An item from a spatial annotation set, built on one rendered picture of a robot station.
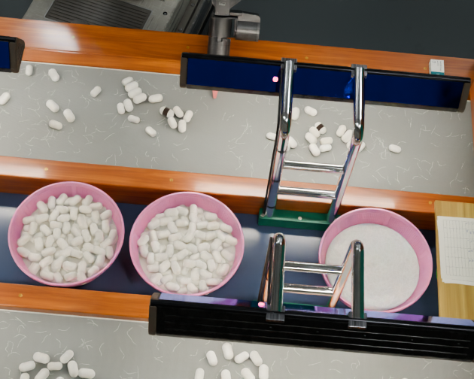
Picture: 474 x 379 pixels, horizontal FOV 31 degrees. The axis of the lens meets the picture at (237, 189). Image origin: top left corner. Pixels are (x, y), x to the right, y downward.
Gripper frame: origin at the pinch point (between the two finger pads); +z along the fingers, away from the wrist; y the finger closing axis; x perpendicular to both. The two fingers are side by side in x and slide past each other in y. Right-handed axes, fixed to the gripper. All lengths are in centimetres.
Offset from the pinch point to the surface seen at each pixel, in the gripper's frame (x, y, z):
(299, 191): -26.7, 21.8, 18.1
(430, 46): 111, 77, -16
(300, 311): -71, 21, 32
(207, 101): 0.7, -1.9, 1.8
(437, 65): 6, 57, -12
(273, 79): -36.3, 13.1, -7.5
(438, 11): 122, 81, -29
